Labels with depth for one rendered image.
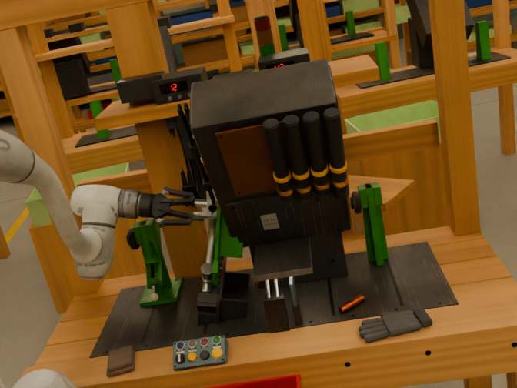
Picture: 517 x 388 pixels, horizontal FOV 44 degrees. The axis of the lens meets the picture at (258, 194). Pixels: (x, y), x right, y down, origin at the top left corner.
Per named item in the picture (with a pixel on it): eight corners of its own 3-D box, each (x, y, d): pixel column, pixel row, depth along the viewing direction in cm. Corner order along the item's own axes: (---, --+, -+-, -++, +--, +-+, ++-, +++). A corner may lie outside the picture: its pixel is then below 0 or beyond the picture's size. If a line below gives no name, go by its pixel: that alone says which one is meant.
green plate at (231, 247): (240, 275, 191) (245, 210, 184) (212, 273, 192) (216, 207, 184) (243, 257, 202) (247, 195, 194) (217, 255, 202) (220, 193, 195)
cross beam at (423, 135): (440, 146, 223) (438, 122, 220) (83, 207, 236) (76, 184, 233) (436, 142, 228) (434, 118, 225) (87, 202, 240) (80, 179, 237)
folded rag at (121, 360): (135, 371, 181) (132, 362, 180) (107, 378, 181) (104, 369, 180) (135, 352, 191) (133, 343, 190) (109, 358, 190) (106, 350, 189)
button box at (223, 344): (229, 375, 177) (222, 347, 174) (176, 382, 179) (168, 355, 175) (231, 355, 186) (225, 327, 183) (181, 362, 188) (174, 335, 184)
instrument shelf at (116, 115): (380, 79, 195) (378, 66, 194) (96, 131, 204) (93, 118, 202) (369, 65, 218) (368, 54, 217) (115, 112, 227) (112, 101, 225)
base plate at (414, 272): (459, 309, 183) (458, 303, 182) (91, 362, 194) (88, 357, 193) (428, 245, 222) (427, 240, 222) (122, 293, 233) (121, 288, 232)
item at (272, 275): (313, 277, 171) (311, 267, 170) (254, 285, 173) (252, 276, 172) (308, 219, 208) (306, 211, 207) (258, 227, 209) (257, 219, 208)
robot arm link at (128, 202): (121, 183, 196) (141, 185, 196) (126, 195, 205) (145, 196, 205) (116, 211, 193) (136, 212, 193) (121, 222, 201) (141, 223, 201)
